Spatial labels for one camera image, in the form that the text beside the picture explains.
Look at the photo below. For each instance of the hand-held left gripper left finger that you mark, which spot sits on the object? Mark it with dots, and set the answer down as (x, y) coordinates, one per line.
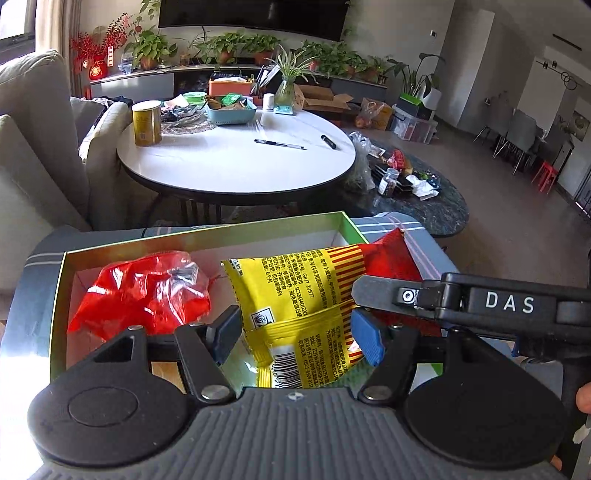
(226, 332)

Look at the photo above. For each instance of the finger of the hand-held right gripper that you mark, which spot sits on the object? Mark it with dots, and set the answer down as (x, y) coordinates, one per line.
(378, 293)

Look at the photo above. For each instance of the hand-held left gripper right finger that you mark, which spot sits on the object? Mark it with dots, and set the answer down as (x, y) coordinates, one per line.
(369, 337)

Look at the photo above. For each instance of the yellow and red chip bag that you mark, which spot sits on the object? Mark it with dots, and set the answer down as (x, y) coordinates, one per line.
(300, 286)

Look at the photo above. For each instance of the green cardboard box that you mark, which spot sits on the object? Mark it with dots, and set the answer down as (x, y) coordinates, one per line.
(207, 240)

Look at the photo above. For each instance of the red bag with clear window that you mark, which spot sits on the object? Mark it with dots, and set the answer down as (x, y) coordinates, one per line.
(129, 295)

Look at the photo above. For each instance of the person's right hand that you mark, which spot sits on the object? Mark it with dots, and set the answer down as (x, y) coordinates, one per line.
(585, 398)

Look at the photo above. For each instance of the dark round stone table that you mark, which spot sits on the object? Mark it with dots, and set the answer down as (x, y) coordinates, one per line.
(434, 212)

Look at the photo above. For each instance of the glass jar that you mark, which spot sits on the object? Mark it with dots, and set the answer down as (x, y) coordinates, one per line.
(388, 182)

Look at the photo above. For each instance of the crumpled white tissue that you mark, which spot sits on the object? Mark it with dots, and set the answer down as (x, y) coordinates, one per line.
(425, 189)

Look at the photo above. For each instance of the clear plastic bag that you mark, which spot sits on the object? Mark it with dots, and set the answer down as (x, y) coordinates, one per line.
(362, 161)

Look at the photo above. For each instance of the red plastic stool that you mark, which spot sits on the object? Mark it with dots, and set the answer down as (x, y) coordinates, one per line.
(545, 175)

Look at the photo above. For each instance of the black marker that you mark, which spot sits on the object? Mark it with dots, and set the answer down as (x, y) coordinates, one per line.
(328, 142)

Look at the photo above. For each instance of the clear storage bin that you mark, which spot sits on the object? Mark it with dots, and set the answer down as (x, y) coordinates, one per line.
(415, 127)

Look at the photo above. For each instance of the round white table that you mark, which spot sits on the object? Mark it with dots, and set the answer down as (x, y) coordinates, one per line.
(231, 161)

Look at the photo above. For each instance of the grey dining chair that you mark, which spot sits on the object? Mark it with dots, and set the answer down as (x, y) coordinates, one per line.
(491, 124)
(521, 134)

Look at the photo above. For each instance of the orange plastic bag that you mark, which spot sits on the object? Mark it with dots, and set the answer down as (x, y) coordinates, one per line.
(376, 115)

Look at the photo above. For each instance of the black pen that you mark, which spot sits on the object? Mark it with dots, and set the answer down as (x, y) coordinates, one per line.
(279, 144)

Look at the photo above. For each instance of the green and black box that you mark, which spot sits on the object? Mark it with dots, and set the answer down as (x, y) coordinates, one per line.
(415, 104)

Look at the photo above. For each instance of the open cardboard box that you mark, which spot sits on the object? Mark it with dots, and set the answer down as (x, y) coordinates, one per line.
(323, 99)

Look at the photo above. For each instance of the tall plant in white pot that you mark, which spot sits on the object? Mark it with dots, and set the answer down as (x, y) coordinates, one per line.
(431, 97)

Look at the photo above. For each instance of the small teal box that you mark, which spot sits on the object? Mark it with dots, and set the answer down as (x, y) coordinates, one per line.
(283, 110)

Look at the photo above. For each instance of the blue plastic basket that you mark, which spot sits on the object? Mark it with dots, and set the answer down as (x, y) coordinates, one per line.
(231, 115)

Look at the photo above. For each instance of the small white cylinder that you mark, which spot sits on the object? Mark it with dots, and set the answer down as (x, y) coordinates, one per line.
(268, 101)

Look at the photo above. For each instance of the yellow can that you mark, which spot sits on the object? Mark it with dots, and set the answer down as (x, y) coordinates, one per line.
(147, 124)

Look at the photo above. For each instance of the spider plant in glass vase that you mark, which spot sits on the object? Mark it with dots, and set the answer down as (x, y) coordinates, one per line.
(285, 90)

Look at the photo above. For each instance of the green potted plant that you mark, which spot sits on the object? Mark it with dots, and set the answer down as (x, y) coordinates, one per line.
(351, 62)
(225, 48)
(262, 48)
(318, 53)
(371, 69)
(150, 48)

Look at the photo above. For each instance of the orange tissue box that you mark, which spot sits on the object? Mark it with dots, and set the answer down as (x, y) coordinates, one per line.
(231, 87)

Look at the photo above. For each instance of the grey sofa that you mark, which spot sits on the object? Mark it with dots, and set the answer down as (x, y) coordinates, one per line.
(37, 138)

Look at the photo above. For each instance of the red flower decoration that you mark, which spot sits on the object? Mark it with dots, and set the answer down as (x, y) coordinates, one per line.
(97, 55)

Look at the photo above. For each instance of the trailing ivy vine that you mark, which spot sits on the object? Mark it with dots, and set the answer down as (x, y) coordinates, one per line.
(150, 11)

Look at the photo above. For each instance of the beige curtain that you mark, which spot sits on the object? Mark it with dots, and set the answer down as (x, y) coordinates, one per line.
(55, 27)

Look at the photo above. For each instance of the dark framed window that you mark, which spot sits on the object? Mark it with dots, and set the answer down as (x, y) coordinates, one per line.
(14, 18)

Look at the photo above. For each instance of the black wall television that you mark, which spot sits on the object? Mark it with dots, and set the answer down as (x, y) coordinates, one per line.
(254, 18)

